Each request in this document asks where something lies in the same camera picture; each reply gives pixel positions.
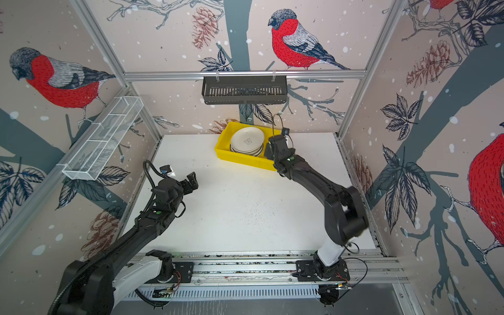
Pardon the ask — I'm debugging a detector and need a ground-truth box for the plain cream plate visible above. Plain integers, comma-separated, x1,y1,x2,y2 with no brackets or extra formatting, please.
230,127,265,154

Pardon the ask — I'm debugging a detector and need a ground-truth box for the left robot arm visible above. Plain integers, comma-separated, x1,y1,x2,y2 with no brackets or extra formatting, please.
47,172,199,314

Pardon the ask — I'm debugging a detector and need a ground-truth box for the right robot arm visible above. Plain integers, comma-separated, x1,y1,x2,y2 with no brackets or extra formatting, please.
265,135,369,281

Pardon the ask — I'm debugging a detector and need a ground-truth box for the yellow plastic bin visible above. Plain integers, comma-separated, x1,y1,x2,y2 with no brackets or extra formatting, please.
215,122,280,171

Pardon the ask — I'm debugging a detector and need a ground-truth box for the aluminium cross bar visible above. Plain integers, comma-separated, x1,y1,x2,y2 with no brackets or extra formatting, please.
123,70,368,82

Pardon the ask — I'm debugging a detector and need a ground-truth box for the black hanging basket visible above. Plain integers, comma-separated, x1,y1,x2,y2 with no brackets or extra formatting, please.
202,76,287,105

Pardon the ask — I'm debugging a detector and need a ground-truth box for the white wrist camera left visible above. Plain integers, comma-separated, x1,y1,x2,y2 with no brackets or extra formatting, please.
160,165,175,178

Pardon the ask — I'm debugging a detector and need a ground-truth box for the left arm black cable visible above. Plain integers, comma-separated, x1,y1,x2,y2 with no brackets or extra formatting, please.
142,159,168,198

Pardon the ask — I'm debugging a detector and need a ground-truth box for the white wire mesh basket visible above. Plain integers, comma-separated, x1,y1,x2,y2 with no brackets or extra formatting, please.
62,96,144,181

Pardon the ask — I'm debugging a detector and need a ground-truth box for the base rail assembly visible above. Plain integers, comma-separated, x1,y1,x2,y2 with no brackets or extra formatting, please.
139,253,409,302

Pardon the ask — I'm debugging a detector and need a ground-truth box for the aluminium frame post left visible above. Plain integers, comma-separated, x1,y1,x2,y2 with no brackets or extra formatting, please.
70,0,162,143

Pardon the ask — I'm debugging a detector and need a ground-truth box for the aluminium frame post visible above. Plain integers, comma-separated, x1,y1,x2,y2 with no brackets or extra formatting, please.
70,0,162,143
338,0,407,140

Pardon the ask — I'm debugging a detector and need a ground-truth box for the aluminium frame post right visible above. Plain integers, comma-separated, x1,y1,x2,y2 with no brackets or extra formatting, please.
338,0,407,140

